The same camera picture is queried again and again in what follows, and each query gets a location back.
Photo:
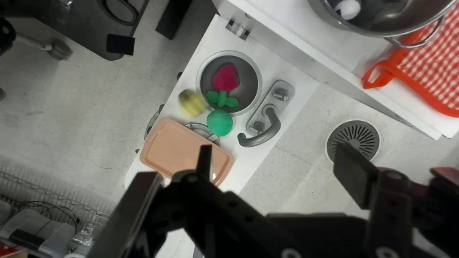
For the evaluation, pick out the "pink plastic tray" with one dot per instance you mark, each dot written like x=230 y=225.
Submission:
x=177 y=147

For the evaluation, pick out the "black rectangular block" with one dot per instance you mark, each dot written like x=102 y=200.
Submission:
x=174 y=18

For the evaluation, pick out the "grey toy faucet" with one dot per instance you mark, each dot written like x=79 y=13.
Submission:
x=273 y=122

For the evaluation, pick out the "yellow striped sponge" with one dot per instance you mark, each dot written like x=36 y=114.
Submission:
x=193 y=102

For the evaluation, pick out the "orange checkered pot holder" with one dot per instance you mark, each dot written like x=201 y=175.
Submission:
x=431 y=76

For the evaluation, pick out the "steel pot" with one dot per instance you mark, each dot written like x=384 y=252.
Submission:
x=406 y=23

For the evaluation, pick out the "black robot table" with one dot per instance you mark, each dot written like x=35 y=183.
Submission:
x=81 y=23

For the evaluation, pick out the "green toy ball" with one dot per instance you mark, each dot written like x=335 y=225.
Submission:
x=220 y=123

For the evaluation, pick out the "grey toy stove burner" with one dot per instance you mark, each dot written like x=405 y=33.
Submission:
x=203 y=129

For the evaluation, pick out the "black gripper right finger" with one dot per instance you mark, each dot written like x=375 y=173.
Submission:
x=356 y=172

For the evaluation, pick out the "white power strip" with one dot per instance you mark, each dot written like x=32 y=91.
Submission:
x=48 y=233

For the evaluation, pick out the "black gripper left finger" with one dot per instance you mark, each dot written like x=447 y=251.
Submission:
x=124 y=219

